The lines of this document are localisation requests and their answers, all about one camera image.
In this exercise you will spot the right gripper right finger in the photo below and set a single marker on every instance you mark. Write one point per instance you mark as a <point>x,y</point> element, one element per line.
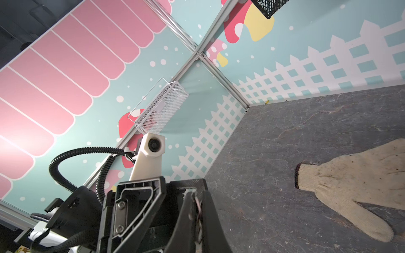
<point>213,237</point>

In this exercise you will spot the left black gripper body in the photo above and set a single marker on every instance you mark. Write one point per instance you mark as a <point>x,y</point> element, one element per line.
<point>141,215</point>

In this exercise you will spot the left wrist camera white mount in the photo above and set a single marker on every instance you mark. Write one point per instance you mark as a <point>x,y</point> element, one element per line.
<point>148,162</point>

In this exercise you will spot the beige knit work glove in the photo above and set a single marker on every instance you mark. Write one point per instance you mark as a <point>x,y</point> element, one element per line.
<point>375,176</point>

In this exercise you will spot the white mesh wall basket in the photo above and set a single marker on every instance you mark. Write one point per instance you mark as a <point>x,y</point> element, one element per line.
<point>158,106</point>

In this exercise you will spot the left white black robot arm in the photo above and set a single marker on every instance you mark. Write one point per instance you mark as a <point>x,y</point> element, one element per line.
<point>76,221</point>

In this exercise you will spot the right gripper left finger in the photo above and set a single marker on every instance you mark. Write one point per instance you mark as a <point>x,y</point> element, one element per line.
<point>184,235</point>

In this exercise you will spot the black mesh wall basket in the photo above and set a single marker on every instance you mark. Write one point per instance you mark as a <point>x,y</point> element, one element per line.
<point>269,7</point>

